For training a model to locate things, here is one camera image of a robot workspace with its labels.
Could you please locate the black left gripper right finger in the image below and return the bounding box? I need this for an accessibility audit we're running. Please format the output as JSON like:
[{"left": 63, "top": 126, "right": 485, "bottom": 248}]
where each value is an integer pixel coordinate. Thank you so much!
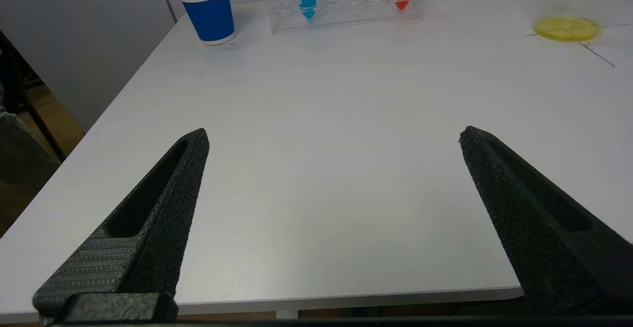
[{"left": 458, "top": 126, "right": 633, "bottom": 317}]

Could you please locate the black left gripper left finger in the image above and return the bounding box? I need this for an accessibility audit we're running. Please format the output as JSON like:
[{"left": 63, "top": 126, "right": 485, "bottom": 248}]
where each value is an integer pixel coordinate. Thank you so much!
[{"left": 32, "top": 128, "right": 211, "bottom": 326}]

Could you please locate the clear glass beaker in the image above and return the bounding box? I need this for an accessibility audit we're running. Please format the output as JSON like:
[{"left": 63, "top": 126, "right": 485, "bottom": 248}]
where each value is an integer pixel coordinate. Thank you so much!
[{"left": 530, "top": 0, "right": 625, "bottom": 44}]

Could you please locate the clear acrylic test tube rack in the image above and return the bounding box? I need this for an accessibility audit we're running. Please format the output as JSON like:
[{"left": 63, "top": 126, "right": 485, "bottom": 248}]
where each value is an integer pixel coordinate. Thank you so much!
[{"left": 262, "top": 0, "right": 425, "bottom": 35}]

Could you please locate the bystander grey trousers leg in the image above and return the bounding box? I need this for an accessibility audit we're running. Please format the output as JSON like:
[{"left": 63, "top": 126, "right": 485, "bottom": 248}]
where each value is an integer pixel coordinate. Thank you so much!
[{"left": 0, "top": 108, "right": 61, "bottom": 192}]

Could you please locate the black chair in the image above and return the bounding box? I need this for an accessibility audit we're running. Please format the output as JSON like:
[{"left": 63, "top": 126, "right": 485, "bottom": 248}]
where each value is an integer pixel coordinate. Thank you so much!
[{"left": 0, "top": 30, "right": 68, "bottom": 164}]

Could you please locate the blue white paper cup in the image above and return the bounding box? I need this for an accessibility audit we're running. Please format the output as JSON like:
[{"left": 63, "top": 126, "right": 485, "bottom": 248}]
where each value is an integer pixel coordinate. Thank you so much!
[{"left": 173, "top": 0, "right": 237, "bottom": 47}]

